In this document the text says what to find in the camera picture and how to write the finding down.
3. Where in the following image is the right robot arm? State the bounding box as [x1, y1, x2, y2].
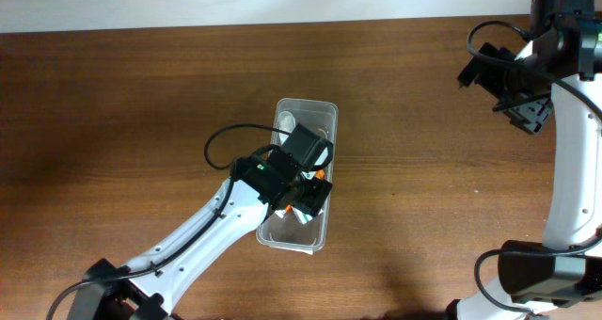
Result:
[445, 0, 601, 319]

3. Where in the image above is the clear plastic container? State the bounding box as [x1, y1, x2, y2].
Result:
[256, 98, 339, 255]

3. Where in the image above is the orange tablet tube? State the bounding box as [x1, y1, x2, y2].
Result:
[283, 168, 326, 214]

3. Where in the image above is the white Panadol box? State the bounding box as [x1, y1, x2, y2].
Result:
[274, 205, 315, 225]

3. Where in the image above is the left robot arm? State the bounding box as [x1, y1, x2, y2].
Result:
[47, 124, 334, 319]

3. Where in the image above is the white spray bottle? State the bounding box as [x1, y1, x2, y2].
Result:
[277, 111, 296, 133]

